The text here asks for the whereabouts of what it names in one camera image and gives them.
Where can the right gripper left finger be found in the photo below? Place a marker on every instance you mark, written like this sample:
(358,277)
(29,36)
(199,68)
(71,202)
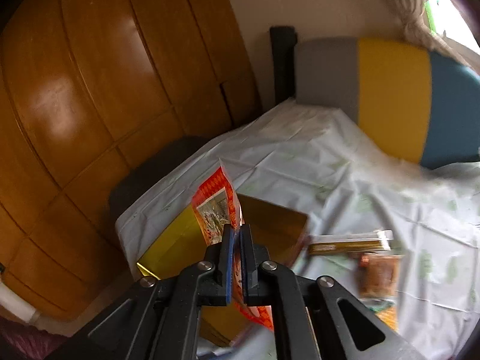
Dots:
(159,319)

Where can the black post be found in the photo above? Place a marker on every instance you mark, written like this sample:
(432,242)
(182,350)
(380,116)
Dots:
(283,40)

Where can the window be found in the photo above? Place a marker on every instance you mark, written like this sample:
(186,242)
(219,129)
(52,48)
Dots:
(445,20)

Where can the beige curtain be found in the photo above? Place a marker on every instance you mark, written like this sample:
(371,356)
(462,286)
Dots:
(415,31)

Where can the large orange snack bag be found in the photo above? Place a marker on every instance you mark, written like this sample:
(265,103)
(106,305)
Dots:
(215,204)

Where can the long gold snack box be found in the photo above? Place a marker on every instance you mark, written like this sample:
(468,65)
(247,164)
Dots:
(377,240)

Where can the white cloud-print tablecloth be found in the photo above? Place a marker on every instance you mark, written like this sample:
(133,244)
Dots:
(316,161)

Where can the green yellow cracker pack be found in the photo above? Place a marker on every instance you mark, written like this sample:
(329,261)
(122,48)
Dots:
(385,310)

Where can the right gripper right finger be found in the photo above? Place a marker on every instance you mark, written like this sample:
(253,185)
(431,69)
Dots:
(314,319)

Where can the brown bread packet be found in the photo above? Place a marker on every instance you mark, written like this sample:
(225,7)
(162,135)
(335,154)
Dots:
(379,274)

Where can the wooden wardrobe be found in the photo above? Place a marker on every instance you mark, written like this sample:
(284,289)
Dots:
(90,89)

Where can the grey yellow blue chair back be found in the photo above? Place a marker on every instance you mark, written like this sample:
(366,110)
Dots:
(414,104)

